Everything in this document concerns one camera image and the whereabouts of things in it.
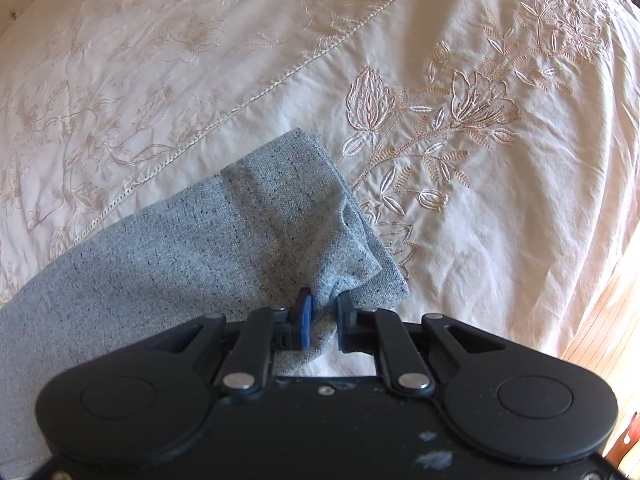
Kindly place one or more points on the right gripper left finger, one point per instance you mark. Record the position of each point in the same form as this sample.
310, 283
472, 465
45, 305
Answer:
292, 327

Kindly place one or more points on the grey speckled pants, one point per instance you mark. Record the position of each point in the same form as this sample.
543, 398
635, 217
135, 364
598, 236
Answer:
280, 219

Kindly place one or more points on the cream embroidered bedspread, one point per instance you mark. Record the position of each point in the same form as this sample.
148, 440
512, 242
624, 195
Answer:
492, 144

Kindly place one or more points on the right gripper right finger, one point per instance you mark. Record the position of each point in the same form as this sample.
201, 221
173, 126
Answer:
356, 327

